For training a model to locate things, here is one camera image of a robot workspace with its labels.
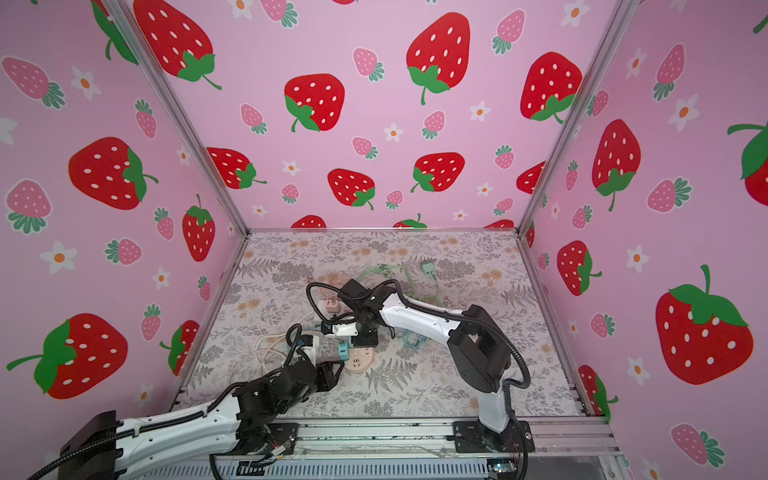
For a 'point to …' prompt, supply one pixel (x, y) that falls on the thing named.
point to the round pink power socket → (360, 358)
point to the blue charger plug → (343, 350)
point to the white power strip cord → (275, 335)
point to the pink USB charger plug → (332, 306)
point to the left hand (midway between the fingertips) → (342, 365)
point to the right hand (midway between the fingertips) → (357, 334)
